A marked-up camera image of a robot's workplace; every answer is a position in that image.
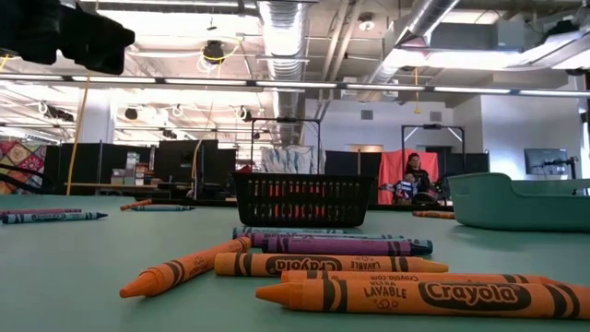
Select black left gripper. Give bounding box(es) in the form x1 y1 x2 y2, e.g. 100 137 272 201
0 0 136 76

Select blue violet crayon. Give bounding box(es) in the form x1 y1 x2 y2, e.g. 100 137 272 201
1 210 110 226

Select black slotted plastic basket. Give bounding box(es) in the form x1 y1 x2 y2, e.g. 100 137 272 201
231 171 375 229

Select teal crayon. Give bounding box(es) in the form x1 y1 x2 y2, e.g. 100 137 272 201
343 232 434 245

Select black ceiling dome fixture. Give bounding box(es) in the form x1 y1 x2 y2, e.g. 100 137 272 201
201 40 226 65

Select black partition panel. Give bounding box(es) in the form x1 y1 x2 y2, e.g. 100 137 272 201
43 142 154 196
154 139 237 200

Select stacked storage boxes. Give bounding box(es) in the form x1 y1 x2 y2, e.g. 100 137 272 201
110 150 156 186

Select colourful patterned quilt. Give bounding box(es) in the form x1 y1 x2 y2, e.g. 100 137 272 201
0 140 48 195

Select wooden bench top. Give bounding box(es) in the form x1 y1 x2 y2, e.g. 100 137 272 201
64 182 160 191

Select long ceiling light strip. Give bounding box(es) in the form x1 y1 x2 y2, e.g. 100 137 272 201
0 73 590 98

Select white blue hanging cloth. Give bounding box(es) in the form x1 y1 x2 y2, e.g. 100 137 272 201
259 146 324 175

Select green table mat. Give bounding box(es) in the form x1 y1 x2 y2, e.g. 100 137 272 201
0 193 590 332

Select purple crayon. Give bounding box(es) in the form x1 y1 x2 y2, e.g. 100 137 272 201
261 235 434 257
235 231 407 248

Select dark partition panel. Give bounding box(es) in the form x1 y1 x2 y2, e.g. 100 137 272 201
437 151 490 175
324 149 382 205

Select red fabric backdrop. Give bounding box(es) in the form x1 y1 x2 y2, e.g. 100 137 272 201
377 148 440 206

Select person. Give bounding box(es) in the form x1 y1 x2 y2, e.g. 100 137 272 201
400 152 432 204

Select teal plastic bin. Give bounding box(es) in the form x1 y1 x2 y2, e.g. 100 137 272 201
447 172 590 233

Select yellow power cable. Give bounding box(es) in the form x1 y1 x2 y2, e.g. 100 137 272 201
66 73 91 196

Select silver ceiling duct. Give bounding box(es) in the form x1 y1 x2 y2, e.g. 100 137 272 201
256 0 309 145
368 0 462 87

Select black metal rack frame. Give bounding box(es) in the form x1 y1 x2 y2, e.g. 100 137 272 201
400 123 466 175
250 117 323 175

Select yellow hanging cord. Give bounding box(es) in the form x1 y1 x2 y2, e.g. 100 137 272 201
413 66 422 115

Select dark wall monitor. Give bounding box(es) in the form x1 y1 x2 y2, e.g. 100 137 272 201
524 148 570 177

